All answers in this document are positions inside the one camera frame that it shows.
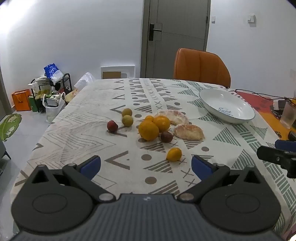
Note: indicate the orange paper bag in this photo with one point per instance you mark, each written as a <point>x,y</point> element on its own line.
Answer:
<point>21,100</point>

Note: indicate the grey door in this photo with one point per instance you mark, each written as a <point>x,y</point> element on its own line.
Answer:
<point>168,26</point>

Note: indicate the large orange back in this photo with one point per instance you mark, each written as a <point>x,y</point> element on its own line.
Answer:
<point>162,122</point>

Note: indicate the clear plastic bag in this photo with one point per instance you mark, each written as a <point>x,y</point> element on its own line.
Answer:
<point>85,80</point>

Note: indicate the white ceramic plate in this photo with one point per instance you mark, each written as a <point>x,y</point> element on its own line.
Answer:
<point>226,106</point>

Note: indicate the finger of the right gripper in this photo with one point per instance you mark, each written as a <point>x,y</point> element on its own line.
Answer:
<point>283,155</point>

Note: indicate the peeled pomelo segment large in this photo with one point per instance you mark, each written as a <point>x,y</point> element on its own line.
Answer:
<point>175,117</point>

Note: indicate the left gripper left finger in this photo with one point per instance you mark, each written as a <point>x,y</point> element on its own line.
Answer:
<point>56,201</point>

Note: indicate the black metal rack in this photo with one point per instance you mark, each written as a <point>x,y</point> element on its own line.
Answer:
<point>42,85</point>

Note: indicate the green box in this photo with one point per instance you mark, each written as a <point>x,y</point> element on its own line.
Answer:
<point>33,104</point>

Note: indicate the white plastic shopping bag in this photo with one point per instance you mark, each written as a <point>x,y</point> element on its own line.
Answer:
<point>53,105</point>

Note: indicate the frosted plastic cup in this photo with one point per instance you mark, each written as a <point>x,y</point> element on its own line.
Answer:
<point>288,115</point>

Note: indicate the patterned white tablecloth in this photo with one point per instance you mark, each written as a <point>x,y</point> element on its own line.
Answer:
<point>129,164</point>

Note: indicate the blue white plastic bag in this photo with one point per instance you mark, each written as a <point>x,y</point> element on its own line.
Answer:
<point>53,73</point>

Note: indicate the red plum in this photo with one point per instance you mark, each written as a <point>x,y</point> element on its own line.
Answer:
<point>112,126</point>

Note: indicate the white foam packaging board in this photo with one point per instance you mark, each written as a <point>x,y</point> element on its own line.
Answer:
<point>116,72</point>

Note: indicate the green floor mat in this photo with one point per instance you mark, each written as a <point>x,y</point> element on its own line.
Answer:
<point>10,125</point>

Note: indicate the dark brown passion fruit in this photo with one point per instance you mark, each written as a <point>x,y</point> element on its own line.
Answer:
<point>166,137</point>

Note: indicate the beige paper bag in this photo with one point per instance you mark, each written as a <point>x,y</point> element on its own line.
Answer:
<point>71,95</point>

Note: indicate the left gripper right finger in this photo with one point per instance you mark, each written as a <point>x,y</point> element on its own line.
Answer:
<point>238,201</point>

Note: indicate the peeled pomelo segment small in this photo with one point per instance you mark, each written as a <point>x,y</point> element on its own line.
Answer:
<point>189,132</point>

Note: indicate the orange leather chair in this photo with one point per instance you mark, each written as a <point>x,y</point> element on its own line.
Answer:
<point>201,66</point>

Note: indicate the red orange cartoon mat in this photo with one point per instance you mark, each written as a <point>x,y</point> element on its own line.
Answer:
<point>262,104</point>

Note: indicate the small orange behind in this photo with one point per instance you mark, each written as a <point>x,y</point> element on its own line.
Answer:
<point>149,118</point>

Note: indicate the small yellow kumquat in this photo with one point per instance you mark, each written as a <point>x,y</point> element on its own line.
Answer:
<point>174,154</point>

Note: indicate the large orange front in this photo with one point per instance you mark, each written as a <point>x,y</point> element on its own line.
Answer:
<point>148,130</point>

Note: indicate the large orange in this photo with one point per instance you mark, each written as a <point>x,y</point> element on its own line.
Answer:
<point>162,122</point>
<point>148,130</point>

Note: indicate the small white wall switch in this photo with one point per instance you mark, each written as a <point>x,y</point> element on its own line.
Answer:
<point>213,19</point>

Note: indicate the green-yellow round fruit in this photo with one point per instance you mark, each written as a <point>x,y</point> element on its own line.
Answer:
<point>126,111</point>
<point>127,120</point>

